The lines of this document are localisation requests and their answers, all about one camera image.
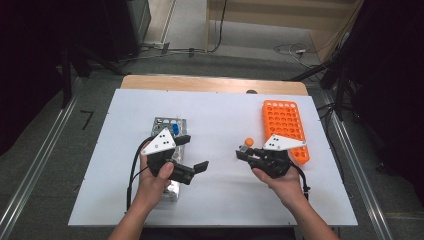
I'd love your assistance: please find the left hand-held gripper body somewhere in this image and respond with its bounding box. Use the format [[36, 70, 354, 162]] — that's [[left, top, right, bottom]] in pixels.
[[140, 127, 197, 186]]

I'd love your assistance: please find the orange plastic tube rack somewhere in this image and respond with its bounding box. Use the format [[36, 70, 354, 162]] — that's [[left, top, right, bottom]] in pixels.
[[261, 99, 311, 166]]

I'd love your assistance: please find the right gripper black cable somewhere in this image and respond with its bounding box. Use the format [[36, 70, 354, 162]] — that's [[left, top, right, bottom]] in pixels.
[[289, 159, 311, 201]]

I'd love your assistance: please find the dark cabinet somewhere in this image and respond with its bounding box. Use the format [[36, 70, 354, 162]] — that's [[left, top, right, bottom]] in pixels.
[[103, 0, 153, 63]]

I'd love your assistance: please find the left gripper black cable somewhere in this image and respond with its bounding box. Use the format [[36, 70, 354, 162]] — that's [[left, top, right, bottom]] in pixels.
[[125, 136, 154, 212]]

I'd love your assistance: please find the person's right hand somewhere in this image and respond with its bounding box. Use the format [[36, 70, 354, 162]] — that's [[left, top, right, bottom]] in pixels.
[[251, 165, 307, 209]]

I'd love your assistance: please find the black metal stand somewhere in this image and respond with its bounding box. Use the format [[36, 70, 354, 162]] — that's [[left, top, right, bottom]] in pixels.
[[286, 56, 355, 122], [59, 43, 128, 110]]

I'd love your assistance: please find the orange-capped clear tube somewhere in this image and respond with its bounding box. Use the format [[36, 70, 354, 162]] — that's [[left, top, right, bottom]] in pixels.
[[240, 137, 255, 154]]

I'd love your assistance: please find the metal floor rail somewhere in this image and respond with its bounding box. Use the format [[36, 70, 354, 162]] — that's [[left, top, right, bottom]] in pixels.
[[319, 89, 395, 240], [0, 78, 84, 236]]

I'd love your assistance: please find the dark curtain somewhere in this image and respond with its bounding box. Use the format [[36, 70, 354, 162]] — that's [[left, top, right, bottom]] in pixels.
[[0, 0, 111, 157], [333, 0, 424, 203]]

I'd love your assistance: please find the wooden table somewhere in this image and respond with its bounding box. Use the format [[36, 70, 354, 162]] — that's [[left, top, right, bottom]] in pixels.
[[119, 74, 309, 97]]

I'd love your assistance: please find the silver metal tube rack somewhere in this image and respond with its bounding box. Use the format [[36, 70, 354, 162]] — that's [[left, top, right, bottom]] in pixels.
[[151, 116, 188, 203]]

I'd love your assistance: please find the black floor cable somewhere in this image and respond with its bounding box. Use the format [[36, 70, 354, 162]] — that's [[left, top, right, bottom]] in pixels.
[[205, 0, 229, 54]]

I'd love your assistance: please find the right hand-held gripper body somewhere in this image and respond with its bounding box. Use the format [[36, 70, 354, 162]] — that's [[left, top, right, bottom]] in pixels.
[[244, 133, 307, 179]]

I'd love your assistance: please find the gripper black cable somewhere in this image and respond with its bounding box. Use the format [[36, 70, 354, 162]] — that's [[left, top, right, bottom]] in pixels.
[[125, 136, 154, 212], [289, 159, 311, 201]]

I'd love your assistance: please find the power strip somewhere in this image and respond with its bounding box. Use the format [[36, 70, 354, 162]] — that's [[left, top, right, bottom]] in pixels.
[[142, 41, 171, 55]]

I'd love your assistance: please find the person's left hand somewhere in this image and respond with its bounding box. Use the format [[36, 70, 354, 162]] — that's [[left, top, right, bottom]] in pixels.
[[136, 154, 176, 209]]

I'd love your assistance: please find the white board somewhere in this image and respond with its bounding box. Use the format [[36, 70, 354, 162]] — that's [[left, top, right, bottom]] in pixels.
[[68, 88, 359, 228]]

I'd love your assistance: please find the white floor cable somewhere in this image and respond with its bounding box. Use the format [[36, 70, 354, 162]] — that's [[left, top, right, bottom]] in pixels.
[[273, 42, 322, 70]]

